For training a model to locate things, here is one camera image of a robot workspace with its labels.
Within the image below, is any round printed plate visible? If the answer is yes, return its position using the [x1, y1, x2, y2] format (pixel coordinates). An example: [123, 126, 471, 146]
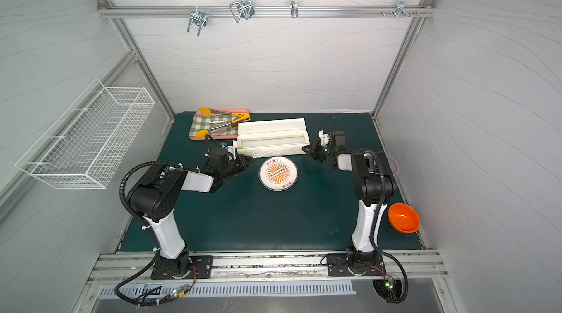
[258, 156, 299, 192]

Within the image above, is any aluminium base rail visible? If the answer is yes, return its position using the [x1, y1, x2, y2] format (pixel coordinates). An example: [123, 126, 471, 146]
[86, 250, 449, 285]

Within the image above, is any green table mat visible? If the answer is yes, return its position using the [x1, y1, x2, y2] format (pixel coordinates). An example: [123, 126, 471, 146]
[119, 112, 422, 252]

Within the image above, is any purple bowl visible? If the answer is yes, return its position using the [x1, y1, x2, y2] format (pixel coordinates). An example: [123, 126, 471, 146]
[386, 155, 400, 176]

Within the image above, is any metal hook clamp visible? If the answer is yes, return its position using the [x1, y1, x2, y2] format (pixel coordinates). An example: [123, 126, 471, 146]
[187, 10, 208, 37]
[381, 1, 419, 19]
[229, 0, 256, 23]

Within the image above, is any orange bowl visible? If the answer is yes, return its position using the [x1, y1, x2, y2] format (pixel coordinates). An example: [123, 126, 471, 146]
[387, 203, 420, 234]

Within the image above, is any metal hook clamp left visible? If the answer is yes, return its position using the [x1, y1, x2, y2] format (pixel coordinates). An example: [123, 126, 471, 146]
[187, 10, 208, 37]

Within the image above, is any metal hook clamp right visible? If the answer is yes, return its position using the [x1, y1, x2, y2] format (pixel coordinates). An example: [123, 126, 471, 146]
[381, 1, 419, 19]

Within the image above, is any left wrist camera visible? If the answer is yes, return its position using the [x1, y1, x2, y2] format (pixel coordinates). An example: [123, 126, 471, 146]
[222, 140, 238, 159]

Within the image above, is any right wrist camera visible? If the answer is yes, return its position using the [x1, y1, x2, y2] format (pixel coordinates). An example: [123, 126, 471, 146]
[318, 130, 332, 146]

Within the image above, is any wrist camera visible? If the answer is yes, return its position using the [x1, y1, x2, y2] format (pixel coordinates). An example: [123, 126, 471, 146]
[318, 130, 332, 146]
[222, 140, 238, 159]

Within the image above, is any aluminium cross bar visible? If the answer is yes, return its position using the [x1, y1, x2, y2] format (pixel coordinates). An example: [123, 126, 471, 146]
[98, 4, 437, 19]

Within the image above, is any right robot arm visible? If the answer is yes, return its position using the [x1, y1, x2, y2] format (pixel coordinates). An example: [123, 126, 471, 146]
[301, 131, 397, 276]

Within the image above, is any metal hook clamp middle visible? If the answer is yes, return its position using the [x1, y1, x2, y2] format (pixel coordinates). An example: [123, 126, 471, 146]
[229, 0, 256, 23]

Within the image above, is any metal hook small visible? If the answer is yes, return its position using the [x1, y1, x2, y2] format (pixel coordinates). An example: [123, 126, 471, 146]
[289, 1, 299, 19]

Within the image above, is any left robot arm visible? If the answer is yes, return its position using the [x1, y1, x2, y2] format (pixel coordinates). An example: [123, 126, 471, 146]
[119, 147, 254, 279]

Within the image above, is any pink board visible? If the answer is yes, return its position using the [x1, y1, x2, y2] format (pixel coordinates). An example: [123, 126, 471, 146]
[189, 108, 251, 141]

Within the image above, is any white plastic wrap dispenser box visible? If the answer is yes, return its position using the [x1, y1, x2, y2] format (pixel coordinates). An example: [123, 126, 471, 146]
[237, 118, 310, 159]

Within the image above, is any white wire basket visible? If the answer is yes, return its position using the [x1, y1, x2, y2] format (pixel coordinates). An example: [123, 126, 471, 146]
[15, 79, 155, 190]

